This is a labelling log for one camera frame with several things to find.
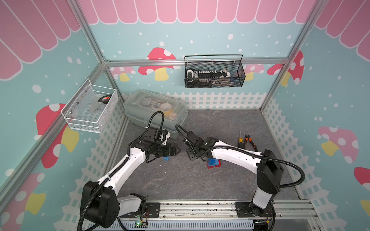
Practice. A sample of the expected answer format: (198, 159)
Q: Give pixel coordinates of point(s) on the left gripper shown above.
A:
(167, 152)

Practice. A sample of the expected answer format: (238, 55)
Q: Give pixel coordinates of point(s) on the dark blue square lego brick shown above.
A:
(212, 161)

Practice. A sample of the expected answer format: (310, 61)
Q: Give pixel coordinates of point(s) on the light blue long lego brick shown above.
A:
(212, 165)

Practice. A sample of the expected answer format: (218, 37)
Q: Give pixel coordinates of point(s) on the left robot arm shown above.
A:
(100, 203)

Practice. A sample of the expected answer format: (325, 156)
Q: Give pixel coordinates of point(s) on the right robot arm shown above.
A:
(268, 171)

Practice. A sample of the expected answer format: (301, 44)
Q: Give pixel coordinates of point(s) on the yellow black screwdriver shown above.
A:
(241, 142)

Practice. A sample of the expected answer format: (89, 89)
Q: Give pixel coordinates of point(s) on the yellow tape roll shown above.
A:
(166, 108)

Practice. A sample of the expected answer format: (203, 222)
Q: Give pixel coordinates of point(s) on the orange black pliers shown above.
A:
(248, 140)

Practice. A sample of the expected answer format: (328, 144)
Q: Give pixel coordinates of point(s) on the translucent plastic storage box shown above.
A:
(141, 105)

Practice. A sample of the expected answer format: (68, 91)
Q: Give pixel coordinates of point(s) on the white black power strip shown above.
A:
(204, 78)

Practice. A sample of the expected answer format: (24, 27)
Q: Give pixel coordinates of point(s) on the green circuit board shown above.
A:
(140, 225)

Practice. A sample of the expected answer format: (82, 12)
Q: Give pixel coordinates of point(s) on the black red tape measure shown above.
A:
(105, 99)

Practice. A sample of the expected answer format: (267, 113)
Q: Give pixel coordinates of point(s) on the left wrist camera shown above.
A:
(156, 136)

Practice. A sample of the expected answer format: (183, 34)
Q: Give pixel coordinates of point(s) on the black wire mesh basket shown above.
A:
(231, 62)

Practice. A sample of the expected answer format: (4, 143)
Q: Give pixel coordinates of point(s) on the white wire mesh basket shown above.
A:
(83, 112)

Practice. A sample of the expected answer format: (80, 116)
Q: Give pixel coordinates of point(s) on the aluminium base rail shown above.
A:
(219, 215)

